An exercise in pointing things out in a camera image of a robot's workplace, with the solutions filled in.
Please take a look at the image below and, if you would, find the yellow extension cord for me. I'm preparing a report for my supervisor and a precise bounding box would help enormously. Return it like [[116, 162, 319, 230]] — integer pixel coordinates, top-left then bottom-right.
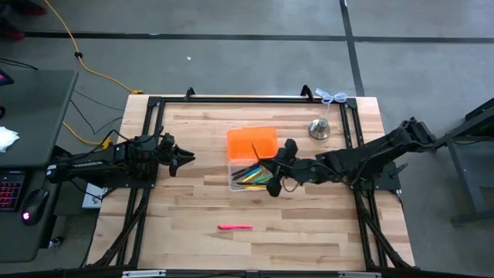
[[43, 0, 144, 147]]

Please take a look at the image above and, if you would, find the clear box with orange lid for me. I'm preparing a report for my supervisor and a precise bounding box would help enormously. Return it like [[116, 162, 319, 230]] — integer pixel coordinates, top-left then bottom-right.
[[226, 126, 282, 193]]

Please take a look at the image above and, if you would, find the thin black floor cable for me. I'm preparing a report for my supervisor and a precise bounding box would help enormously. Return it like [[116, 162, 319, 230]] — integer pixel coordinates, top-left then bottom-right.
[[70, 89, 125, 136]]

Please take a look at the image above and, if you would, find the white crumpled tissue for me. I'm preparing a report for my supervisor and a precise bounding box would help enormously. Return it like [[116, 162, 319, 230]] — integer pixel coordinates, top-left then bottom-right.
[[0, 126, 20, 154]]

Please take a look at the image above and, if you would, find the black computer mouse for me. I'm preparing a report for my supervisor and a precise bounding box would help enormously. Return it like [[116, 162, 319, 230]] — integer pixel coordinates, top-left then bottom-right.
[[21, 188, 50, 226]]

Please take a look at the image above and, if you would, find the backlit keyboard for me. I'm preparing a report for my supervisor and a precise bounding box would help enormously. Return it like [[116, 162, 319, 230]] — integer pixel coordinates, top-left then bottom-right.
[[0, 171, 26, 212]]

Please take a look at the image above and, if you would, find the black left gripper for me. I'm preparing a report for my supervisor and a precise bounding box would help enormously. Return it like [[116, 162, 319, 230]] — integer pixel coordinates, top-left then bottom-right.
[[147, 132, 196, 178]]

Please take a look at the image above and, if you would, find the silver metal bracket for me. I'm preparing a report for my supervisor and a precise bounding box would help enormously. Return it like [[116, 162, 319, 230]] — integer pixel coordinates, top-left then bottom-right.
[[121, 270, 167, 278], [338, 271, 383, 278]]

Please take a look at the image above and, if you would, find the dark grey side table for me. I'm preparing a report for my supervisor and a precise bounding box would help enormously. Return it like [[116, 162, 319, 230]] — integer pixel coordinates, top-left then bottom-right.
[[425, 98, 494, 225]]

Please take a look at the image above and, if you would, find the black aluminium table frame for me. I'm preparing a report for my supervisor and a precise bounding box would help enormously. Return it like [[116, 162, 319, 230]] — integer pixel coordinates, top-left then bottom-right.
[[86, 86, 416, 278]]

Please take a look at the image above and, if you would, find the metal cylinder weight on base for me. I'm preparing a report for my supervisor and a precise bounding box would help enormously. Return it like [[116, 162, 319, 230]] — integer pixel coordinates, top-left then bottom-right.
[[308, 117, 331, 141]]

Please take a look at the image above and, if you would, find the pink highlighter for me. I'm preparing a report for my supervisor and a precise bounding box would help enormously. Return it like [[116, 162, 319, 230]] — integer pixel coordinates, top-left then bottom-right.
[[217, 224, 255, 232]]

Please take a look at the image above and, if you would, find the white printed box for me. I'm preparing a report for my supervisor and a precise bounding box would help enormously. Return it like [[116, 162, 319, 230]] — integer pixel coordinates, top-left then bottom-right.
[[81, 182, 109, 209]]

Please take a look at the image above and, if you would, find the person's red shoe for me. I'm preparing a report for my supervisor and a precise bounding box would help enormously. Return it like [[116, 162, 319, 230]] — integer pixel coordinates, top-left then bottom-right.
[[0, 26, 26, 42], [17, 2, 47, 17]]

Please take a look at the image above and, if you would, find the dark grey desk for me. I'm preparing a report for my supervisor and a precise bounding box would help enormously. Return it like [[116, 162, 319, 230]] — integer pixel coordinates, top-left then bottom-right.
[[0, 69, 80, 263]]

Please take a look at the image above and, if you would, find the yellow highlighter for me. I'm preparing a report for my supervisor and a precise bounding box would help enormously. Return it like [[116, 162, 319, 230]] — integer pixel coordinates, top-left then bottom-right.
[[241, 168, 267, 185]]

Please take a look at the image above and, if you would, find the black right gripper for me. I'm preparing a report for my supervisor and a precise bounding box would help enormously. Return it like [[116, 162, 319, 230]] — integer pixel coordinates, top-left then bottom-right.
[[257, 137, 324, 198]]

